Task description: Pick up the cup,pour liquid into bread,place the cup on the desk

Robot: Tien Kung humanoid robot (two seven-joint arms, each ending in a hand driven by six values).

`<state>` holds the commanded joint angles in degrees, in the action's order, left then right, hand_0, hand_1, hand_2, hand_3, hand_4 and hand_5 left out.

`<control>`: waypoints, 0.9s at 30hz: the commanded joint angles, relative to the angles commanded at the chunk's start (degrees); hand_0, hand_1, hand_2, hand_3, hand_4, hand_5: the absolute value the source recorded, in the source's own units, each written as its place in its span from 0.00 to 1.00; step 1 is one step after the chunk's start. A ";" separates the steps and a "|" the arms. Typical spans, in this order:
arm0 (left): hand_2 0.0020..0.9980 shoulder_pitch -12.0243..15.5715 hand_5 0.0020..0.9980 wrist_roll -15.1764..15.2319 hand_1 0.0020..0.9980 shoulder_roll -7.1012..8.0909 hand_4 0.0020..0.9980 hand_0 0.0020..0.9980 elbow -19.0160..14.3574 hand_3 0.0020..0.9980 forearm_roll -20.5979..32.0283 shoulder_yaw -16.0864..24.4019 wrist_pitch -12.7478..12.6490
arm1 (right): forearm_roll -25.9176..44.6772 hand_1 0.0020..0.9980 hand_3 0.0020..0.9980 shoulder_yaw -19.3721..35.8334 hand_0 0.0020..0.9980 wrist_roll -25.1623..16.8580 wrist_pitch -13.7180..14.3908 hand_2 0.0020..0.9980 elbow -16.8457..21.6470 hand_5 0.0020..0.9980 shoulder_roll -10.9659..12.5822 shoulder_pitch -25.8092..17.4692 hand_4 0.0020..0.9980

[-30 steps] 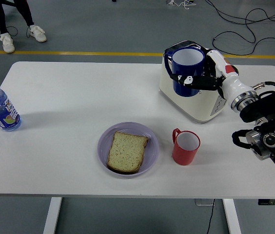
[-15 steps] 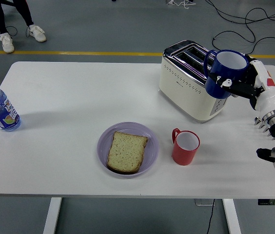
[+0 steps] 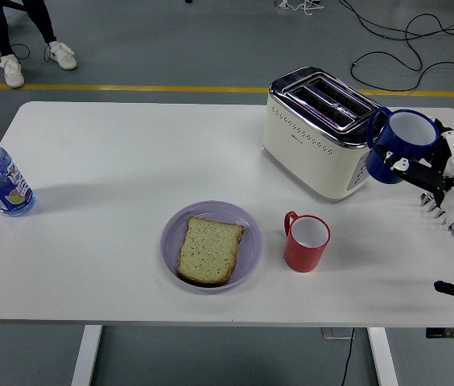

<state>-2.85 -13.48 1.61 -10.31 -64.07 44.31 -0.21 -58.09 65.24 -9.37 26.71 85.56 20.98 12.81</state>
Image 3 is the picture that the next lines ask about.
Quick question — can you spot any cream and chrome toaster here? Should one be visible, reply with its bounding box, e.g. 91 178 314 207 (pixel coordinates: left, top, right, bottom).
262 66 393 205

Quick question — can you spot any person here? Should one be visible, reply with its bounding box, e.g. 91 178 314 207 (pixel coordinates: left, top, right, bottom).
0 0 79 88

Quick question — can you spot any white floor cable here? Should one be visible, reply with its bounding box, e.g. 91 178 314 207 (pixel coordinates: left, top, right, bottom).
274 0 325 18

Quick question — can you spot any grey box under table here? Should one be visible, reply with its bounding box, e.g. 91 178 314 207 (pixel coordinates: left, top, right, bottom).
321 327 356 341

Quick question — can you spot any silver metal toast rack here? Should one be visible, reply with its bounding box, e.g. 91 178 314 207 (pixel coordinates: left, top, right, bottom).
419 191 448 220

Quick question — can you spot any thin black hanging cable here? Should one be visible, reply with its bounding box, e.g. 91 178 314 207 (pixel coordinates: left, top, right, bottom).
339 327 356 386

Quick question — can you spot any red plastic cup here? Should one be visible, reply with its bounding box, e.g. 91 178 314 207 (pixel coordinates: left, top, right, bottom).
283 210 332 273

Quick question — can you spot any slice of toast bread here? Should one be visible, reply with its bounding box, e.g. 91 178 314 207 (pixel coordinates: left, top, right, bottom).
175 216 246 288

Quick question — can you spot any white table leg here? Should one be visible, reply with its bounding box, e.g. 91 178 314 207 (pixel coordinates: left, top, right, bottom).
70 324 103 386
367 327 399 386

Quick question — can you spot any blue plastic cup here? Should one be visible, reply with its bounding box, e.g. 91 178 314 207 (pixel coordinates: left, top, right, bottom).
365 107 440 186

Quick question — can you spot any purple round plate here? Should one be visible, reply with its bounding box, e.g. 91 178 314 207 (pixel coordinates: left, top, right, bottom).
160 200 264 295

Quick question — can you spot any long black floor cable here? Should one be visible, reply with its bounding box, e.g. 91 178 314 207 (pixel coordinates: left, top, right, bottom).
337 0 454 93

